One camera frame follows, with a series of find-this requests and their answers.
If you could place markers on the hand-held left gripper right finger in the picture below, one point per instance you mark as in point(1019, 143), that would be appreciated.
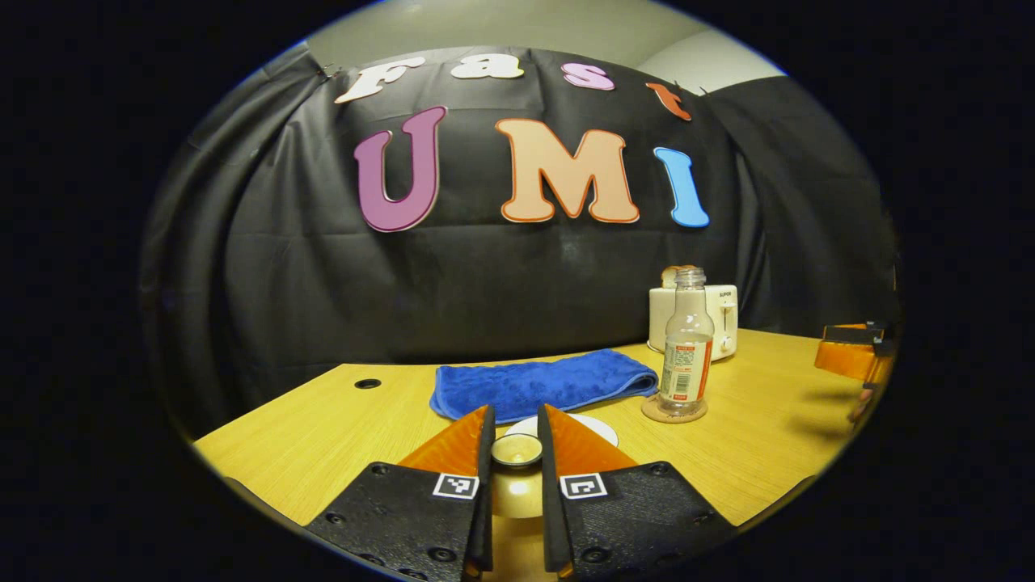
point(548, 485)

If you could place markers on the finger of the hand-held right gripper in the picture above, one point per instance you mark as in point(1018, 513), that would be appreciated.
point(849, 356)

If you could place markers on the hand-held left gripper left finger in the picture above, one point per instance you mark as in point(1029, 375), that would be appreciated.
point(485, 453)

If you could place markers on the cream teacup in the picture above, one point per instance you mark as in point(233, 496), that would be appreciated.
point(597, 429)

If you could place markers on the round cork coaster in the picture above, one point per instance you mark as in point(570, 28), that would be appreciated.
point(651, 411)

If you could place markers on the clear water bottle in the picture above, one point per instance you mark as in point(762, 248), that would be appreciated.
point(686, 356)

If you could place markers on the blue towel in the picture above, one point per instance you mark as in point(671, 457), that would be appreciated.
point(534, 384)

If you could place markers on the white toaster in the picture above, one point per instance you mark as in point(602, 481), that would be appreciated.
point(726, 323)

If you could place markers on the toast slice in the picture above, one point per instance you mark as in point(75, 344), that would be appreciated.
point(669, 276)

